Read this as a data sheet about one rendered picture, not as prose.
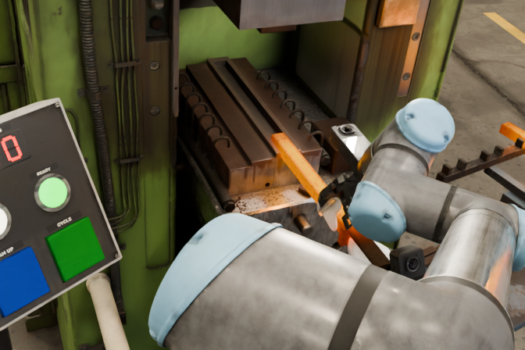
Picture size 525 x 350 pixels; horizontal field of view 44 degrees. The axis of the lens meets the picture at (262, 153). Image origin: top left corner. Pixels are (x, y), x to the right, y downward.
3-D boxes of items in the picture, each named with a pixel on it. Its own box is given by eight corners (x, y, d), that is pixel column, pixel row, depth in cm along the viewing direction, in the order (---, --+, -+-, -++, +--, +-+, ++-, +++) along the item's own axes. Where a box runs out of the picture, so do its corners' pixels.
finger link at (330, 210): (316, 241, 113) (341, 221, 105) (305, 210, 115) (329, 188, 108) (330, 238, 114) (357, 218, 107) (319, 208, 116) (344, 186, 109)
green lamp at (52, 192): (71, 206, 99) (69, 184, 97) (39, 212, 98) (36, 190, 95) (68, 194, 102) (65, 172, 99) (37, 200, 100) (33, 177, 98)
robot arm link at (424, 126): (394, 126, 82) (416, 82, 87) (360, 164, 92) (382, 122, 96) (448, 159, 82) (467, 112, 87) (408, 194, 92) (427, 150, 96)
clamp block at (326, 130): (366, 169, 141) (372, 144, 137) (332, 176, 138) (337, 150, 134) (340, 139, 150) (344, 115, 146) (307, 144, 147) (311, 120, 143)
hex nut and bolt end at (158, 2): (167, 33, 120) (167, -3, 116) (151, 34, 119) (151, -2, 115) (163, 27, 122) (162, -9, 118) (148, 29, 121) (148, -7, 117)
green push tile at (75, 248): (106, 258, 104) (89, 216, 102) (65, 282, 99) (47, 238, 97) (100, 257, 105) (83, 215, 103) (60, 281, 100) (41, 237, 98)
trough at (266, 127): (300, 155, 131) (301, 148, 130) (276, 158, 129) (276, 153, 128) (226, 61, 162) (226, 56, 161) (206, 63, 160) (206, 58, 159)
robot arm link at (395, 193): (432, 232, 76) (460, 163, 82) (342, 199, 80) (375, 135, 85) (424, 264, 82) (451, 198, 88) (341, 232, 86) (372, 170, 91)
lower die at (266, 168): (317, 178, 136) (323, 145, 132) (227, 196, 129) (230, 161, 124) (243, 83, 167) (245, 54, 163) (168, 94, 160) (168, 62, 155)
